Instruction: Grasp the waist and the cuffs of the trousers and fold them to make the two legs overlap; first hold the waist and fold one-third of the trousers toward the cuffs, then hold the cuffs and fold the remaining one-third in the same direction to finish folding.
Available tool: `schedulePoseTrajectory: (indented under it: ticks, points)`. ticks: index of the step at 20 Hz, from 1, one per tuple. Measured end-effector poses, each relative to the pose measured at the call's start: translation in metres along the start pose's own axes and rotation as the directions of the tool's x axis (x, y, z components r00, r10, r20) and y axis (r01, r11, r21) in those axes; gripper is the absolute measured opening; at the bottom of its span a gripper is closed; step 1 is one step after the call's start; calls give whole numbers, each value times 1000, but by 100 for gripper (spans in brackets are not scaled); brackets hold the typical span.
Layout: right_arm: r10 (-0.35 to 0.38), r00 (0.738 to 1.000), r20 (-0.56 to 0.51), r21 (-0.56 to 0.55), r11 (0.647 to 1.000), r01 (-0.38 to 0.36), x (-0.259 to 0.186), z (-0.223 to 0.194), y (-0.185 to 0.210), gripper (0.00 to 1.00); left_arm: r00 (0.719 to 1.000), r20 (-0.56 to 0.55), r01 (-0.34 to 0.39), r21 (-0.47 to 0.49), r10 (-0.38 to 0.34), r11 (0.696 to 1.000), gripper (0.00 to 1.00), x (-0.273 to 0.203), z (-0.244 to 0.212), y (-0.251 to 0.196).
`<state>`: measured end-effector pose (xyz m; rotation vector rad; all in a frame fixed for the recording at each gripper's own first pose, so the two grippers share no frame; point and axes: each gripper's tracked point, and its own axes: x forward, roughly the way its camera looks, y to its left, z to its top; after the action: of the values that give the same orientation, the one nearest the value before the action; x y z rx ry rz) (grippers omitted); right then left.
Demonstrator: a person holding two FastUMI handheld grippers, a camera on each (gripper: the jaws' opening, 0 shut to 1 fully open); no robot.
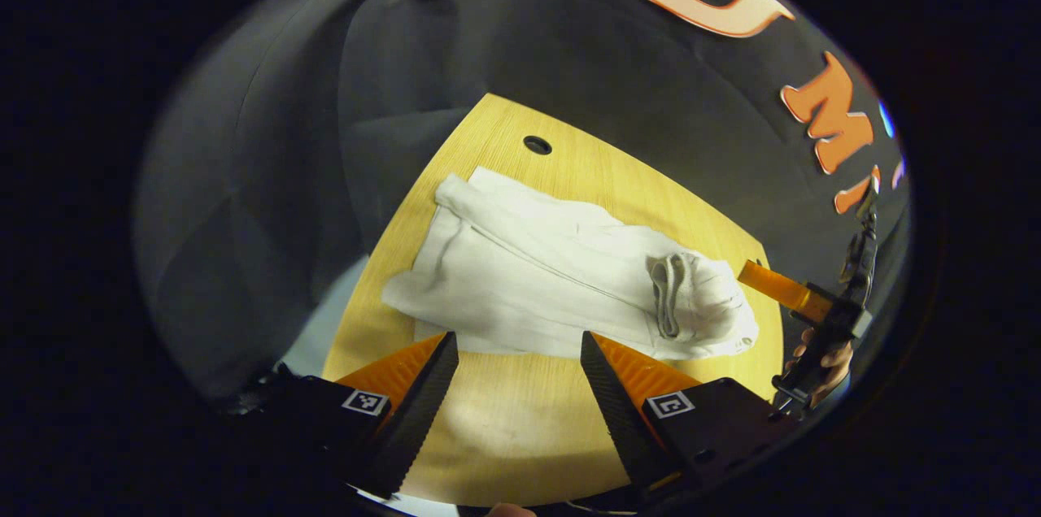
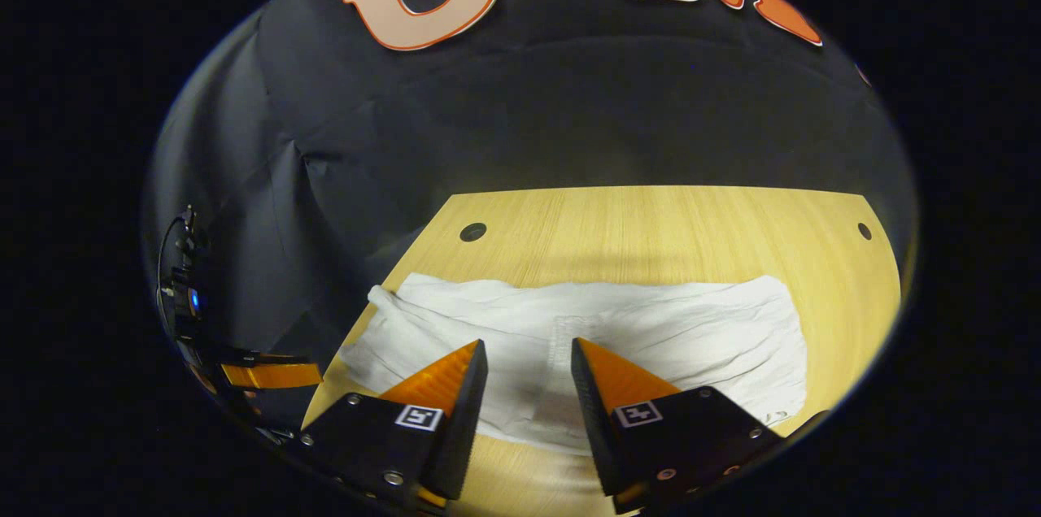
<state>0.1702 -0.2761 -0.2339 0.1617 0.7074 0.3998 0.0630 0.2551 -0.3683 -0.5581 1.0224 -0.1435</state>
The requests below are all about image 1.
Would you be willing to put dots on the black backdrop cloth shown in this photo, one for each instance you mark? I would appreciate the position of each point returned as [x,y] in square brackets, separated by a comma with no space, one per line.
[488,29]

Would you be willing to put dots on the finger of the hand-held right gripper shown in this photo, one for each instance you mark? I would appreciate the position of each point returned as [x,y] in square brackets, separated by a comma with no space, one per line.
[777,285]

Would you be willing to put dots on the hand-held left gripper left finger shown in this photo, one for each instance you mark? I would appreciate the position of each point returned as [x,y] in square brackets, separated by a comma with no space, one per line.
[419,419]

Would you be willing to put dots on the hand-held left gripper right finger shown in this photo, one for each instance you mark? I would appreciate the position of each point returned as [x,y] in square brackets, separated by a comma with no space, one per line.
[618,419]

